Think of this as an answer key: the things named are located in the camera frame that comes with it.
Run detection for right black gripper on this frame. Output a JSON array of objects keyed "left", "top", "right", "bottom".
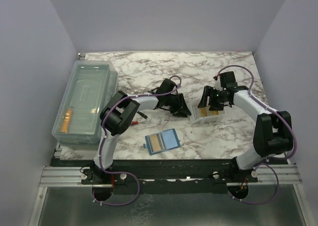
[{"left": 197, "top": 85, "right": 228, "bottom": 112}]

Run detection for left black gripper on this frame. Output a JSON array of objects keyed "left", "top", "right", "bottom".
[{"left": 164, "top": 93, "right": 191, "bottom": 118}]

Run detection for clear acrylic card box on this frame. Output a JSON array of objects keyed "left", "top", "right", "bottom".
[{"left": 188, "top": 104, "right": 226, "bottom": 125}]

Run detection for credit cards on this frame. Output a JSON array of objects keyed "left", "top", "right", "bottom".
[{"left": 198, "top": 107, "right": 219, "bottom": 117}]

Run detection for teal leather card holder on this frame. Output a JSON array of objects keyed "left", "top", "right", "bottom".
[{"left": 144, "top": 129, "right": 181, "bottom": 155}]

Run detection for gold credit card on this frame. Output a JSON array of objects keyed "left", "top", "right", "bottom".
[{"left": 149, "top": 134, "right": 164, "bottom": 153}]

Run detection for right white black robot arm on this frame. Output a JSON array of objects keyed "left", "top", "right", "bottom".
[{"left": 198, "top": 72, "right": 296, "bottom": 182}]

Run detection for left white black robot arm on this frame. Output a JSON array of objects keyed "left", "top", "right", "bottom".
[{"left": 93, "top": 78, "right": 191, "bottom": 184}]

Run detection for black green screwdriver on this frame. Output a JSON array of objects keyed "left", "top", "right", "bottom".
[{"left": 137, "top": 112, "right": 148, "bottom": 119}]

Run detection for blue red screwdriver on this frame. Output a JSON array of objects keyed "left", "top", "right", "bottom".
[{"left": 130, "top": 120, "right": 150, "bottom": 126}]

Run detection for clear plastic storage bin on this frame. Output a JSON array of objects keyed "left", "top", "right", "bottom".
[{"left": 52, "top": 60, "right": 118, "bottom": 149}]

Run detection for orange tool in bin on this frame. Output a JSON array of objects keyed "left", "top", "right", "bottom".
[{"left": 61, "top": 108, "right": 73, "bottom": 133}]

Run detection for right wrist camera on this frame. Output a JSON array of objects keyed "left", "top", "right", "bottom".
[{"left": 213, "top": 76, "right": 223, "bottom": 91}]

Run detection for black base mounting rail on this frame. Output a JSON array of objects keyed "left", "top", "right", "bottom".
[{"left": 50, "top": 159, "right": 288, "bottom": 198}]

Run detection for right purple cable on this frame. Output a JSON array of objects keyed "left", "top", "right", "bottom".
[{"left": 215, "top": 65, "right": 298, "bottom": 205}]

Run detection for aluminium extrusion rail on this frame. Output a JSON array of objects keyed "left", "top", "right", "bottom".
[{"left": 39, "top": 164, "right": 303, "bottom": 188}]

